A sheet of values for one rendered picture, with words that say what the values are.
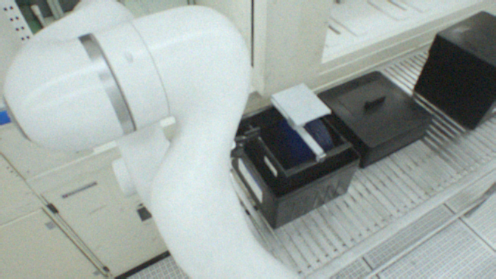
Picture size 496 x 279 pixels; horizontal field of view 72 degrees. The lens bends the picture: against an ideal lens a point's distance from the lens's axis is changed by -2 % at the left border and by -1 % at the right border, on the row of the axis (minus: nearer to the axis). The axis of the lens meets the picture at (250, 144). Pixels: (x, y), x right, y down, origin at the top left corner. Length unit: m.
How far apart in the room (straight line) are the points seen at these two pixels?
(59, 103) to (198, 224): 0.17
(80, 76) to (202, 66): 0.10
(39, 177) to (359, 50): 1.21
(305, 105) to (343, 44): 0.66
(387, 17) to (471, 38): 0.43
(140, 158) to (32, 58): 0.35
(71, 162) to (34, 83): 0.83
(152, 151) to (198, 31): 0.35
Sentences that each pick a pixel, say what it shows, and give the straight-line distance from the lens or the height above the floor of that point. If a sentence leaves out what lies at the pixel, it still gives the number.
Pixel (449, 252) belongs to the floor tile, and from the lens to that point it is 2.08.
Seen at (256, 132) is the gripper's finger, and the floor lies 1.07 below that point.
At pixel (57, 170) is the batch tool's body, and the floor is 0.86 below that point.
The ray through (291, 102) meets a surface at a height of 1.08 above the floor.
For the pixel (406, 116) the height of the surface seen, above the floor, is 0.86.
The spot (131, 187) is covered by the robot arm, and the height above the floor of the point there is 1.08.
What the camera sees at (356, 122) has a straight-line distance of 1.18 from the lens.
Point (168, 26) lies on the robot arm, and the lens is 0.34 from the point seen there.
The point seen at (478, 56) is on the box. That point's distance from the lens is 1.36.
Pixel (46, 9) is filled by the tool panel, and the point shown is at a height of 0.90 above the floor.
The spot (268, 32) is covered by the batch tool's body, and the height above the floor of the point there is 1.12.
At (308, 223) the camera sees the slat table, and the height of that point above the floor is 0.76.
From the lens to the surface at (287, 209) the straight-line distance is 0.96.
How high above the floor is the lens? 1.68
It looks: 50 degrees down
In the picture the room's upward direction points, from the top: straight up
